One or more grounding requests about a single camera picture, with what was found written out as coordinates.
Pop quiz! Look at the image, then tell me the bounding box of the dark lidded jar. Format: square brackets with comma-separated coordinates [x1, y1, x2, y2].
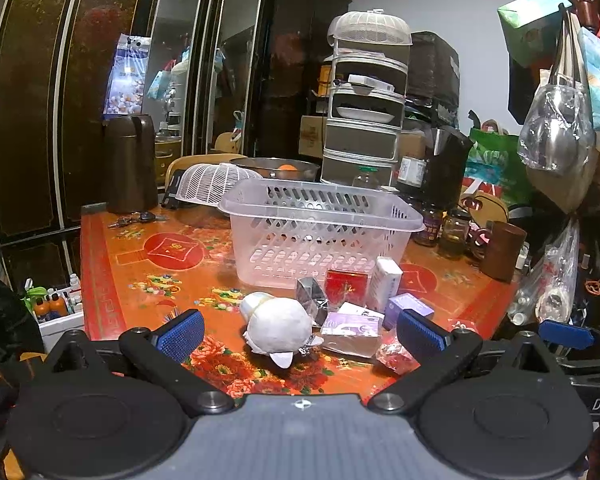
[414, 203, 444, 247]

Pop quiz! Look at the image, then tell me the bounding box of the brown thermos jug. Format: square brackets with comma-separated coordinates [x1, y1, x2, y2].
[104, 114, 158, 214]

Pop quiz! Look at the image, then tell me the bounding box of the key bunch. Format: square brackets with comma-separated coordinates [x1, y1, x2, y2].
[108, 211, 169, 229]

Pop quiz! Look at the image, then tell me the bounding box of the brown cup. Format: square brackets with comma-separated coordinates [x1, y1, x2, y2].
[479, 221, 527, 283]

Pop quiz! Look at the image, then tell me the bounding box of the box of bottles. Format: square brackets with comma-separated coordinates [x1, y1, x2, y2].
[22, 273, 84, 351]

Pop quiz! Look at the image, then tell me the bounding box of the silver box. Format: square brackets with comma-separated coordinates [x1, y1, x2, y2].
[296, 278, 328, 327]

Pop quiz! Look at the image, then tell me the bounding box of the white plush toy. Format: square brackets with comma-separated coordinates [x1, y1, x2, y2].
[239, 292, 324, 370]

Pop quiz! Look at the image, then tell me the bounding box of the white thank-you box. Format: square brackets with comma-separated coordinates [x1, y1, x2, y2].
[366, 256, 403, 313]

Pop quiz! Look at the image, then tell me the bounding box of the red cigarette box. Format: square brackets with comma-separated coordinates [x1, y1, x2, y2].
[324, 270, 368, 310]

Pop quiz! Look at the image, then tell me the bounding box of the tiered food cover rack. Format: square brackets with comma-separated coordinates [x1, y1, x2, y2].
[321, 9, 412, 188]

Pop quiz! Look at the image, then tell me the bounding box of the translucent plastic basket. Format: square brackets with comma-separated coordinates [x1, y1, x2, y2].
[218, 179, 424, 288]

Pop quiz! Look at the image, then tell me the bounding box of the purple small box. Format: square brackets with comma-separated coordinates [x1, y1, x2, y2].
[382, 292, 434, 330]

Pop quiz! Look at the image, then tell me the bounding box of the wooden chair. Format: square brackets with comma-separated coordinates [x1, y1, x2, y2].
[164, 153, 245, 188]

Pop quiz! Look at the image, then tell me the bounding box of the lilac packet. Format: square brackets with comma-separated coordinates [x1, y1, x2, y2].
[320, 302, 384, 360]

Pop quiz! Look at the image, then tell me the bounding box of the hanging clear plastic bag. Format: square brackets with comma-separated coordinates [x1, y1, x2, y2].
[517, 6, 596, 176]

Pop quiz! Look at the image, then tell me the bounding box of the cardboard box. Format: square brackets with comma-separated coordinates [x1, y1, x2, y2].
[298, 115, 326, 158]

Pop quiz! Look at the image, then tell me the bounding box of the glass jar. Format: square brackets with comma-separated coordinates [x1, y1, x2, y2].
[438, 207, 471, 260]

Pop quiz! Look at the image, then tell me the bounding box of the black kettle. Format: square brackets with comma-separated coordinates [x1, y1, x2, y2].
[422, 127, 474, 210]

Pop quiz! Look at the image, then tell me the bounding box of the wall calendar poster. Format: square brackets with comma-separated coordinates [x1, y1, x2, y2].
[102, 35, 151, 118]

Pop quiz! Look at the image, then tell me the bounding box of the orange fruit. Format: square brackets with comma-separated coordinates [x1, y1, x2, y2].
[276, 164, 298, 171]

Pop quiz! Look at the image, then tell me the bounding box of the red candy bag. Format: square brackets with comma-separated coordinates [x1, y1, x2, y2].
[375, 340, 419, 376]

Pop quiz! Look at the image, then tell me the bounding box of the steel bowl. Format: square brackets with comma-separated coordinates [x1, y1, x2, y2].
[230, 157, 320, 182]

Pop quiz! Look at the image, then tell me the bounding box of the white mesh food cover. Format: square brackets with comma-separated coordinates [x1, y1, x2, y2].
[175, 162, 262, 207]

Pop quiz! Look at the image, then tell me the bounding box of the green shopping bag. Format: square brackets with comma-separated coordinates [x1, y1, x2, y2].
[464, 128, 533, 206]

